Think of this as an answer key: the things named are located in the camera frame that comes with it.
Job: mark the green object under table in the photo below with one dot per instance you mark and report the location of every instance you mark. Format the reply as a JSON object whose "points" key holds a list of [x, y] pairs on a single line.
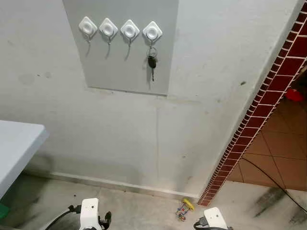
{"points": [[3, 211]]}

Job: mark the white table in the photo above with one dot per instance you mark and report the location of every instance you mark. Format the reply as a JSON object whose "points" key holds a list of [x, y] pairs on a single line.
{"points": [[17, 148]]}

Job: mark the red plastic object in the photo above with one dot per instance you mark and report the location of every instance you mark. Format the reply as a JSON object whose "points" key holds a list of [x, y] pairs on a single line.
{"points": [[293, 95]]}

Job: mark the black-headed key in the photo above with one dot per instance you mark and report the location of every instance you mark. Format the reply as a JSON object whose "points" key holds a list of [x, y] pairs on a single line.
{"points": [[151, 61]]}

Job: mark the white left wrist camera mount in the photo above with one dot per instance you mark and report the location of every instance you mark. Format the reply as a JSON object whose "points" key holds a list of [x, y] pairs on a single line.
{"points": [[89, 213]]}

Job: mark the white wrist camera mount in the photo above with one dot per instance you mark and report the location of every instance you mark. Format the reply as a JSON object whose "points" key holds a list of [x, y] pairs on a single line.
{"points": [[217, 220], [89, 213]]}

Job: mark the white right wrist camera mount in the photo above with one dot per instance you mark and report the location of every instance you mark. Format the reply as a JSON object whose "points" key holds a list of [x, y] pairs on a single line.
{"points": [[217, 220]]}

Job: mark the grey wall board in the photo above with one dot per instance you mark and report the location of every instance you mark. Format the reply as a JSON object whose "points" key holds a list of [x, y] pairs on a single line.
{"points": [[120, 67]]}

